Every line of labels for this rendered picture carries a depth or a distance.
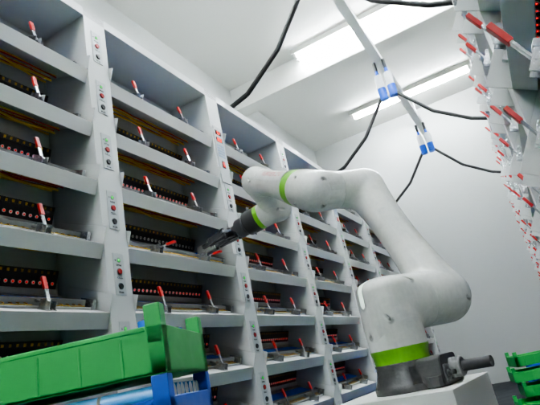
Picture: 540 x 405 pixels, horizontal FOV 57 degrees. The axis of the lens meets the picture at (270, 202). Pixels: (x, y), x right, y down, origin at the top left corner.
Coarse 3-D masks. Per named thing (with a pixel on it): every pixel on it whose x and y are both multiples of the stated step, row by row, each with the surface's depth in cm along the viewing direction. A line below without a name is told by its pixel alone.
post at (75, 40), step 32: (64, 32) 172; (96, 32) 172; (96, 64) 166; (64, 96) 164; (96, 96) 161; (96, 128) 156; (64, 160) 158; (96, 160) 151; (64, 192) 155; (96, 192) 148; (96, 224) 145; (64, 256) 149; (128, 256) 149; (64, 288) 146; (96, 288) 140; (128, 288) 144; (128, 320) 140
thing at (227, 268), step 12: (132, 240) 178; (132, 252) 151; (144, 252) 156; (156, 252) 161; (192, 252) 208; (144, 264) 156; (156, 264) 161; (168, 264) 166; (180, 264) 171; (192, 264) 177; (204, 264) 183; (216, 264) 190; (228, 264) 203
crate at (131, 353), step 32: (160, 320) 57; (192, 320) 75; (32, 352) 58; (64, 352) 57; (96, 352) 57; (128, 352) 57; (160, 352) 56; (192, 352) 68; (0, 384) 57; (32, 384) 57; (64, 384) 56; (96, 384) 56; (128, 384) 64
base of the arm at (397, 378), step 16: (448, 352) 105; (384, 368) 106; (400, 368) 104; (416, 368) 104; (432, 368) 101; (448, 368) 101; (464, 368) 101; (480, 368) 100; (384, 384) 105; (400, 384) 103; (416, 384) 103; (432, 384) 99
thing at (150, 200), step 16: (128, 176) 185; (144, 176) 174; (128, 192) 159; (144, 192) 173; (160, 192) 201; (128, 208) 176; (144, 208) 165; (160, 208) 172; (176, 208) 180; (192, 208) 194; (208, 208) 214; (192, 224) 210; (208, 224) 197; (224, 224) 206
